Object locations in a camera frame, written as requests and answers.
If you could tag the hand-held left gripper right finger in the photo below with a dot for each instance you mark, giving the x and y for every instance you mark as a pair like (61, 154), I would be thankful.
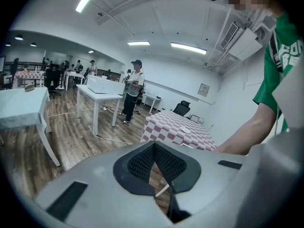
(213, 186)

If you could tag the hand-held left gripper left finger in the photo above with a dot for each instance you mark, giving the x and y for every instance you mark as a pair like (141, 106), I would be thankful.
(99, 186)

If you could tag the person's right forearm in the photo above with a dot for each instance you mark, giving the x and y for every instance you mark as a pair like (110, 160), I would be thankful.
(242, 134)

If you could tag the white round plate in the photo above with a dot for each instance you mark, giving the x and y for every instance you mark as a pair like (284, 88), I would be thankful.
(185, 130)

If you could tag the pink checked table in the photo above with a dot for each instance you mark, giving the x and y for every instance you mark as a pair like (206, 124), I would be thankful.
(171, 127)
(28, 76)

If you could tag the black office chair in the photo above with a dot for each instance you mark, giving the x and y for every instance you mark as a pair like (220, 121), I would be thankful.
(52, 79)
(182, 108)

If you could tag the white table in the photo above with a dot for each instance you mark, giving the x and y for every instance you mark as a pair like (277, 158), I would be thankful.
(73, 76)
(99, 96)

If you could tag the white box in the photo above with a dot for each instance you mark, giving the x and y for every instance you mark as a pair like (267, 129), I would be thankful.
(105, 85)

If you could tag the long white desk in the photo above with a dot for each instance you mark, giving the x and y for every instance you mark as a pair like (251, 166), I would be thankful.
(152, 97)

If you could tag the light blue table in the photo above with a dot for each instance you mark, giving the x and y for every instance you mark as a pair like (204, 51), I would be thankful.
(21, 106)

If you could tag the small beige object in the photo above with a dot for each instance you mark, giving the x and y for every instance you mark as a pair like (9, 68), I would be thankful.
(29, 88)

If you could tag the person's green shirt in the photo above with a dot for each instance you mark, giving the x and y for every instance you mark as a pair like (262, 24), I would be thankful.
(280, 56)

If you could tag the white air conditioner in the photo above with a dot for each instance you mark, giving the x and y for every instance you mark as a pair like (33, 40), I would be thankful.
(240, 41)

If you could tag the black railing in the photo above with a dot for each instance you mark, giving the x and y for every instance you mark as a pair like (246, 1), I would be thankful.
(9, 66)

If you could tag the framed wall notice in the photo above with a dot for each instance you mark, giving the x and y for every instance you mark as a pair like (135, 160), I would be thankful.
(204, 90)

